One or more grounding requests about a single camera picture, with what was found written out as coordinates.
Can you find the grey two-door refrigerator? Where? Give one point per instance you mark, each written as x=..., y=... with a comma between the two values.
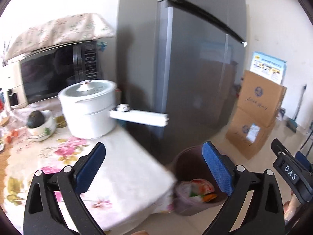
x=183, y=58

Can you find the blue white printed box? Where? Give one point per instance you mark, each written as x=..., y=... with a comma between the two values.
x=269, y=67

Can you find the red clear plastic bag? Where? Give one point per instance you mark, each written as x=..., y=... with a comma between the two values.
x=195, y=189

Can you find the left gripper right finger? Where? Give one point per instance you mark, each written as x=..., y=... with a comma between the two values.
x=265, y=214

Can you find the stacked white plates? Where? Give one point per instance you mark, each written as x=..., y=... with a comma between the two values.
x=43, y=132

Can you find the person's hand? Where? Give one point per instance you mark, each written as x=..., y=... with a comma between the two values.
x=290, y=207

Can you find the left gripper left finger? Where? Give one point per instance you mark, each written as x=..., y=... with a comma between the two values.
x=42, y=214

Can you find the white electric cooking pot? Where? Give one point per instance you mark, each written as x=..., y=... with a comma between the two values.
x=90, y=110

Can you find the upper cardboard box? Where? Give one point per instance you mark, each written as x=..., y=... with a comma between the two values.
x=260, y=97

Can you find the teal broom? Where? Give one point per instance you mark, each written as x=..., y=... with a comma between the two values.
x=291, y=123

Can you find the orange peel scrap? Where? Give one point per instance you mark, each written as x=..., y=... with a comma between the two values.
x=208, y=197

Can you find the white bowl green handle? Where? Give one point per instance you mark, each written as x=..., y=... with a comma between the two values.
x=48, y=116

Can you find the cardboard box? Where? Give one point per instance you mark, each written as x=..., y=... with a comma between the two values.
x=260, y=97
x=247, y=134

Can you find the glass jar cork lid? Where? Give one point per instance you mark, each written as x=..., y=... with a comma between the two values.
x=9, y=129

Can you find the dark purple trash bin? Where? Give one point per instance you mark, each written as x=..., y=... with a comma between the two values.
x=189, y=165

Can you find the black microwave oven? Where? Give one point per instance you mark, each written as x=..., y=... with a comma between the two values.
x=46, y=73

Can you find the lower cardboard box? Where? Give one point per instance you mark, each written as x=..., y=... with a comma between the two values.
x=247, y=134

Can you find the floral tablecloth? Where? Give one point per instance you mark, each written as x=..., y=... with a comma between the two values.
x=129, y=186

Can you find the dark green pumpkin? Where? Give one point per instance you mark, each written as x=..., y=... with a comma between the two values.
x=35, y=119

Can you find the cream air fryer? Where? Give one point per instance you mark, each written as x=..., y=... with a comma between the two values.
x=12, y=85

